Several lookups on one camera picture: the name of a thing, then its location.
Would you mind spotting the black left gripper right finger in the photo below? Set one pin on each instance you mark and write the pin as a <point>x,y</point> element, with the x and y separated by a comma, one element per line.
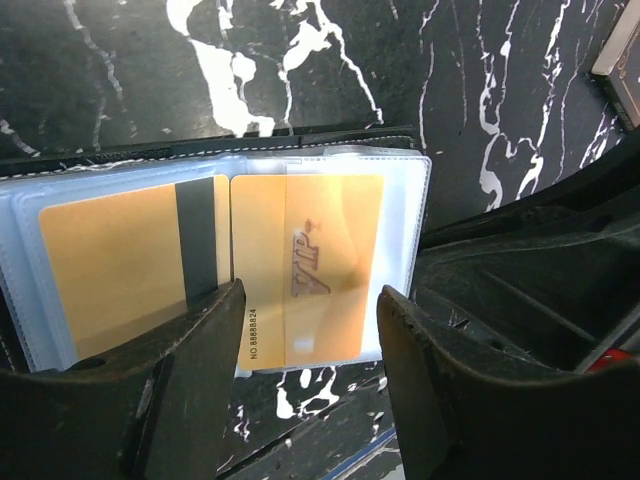
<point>465,410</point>

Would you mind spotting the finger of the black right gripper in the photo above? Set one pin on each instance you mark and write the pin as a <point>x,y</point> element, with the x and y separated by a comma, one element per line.
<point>553,277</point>

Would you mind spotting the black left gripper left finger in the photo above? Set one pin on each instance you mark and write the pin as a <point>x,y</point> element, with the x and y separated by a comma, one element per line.
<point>154,407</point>

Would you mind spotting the gold magnetic stripe card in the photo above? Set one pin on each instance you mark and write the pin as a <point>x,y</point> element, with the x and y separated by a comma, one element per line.
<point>126,263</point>

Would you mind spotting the blue credit card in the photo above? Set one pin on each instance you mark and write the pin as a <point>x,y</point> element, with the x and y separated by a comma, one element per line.
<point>34,332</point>

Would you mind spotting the gold VIP card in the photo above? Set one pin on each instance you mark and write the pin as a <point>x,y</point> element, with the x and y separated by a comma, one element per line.
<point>303,247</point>

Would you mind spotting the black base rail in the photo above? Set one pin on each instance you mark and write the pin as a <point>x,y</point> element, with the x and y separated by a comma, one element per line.
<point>327,446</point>

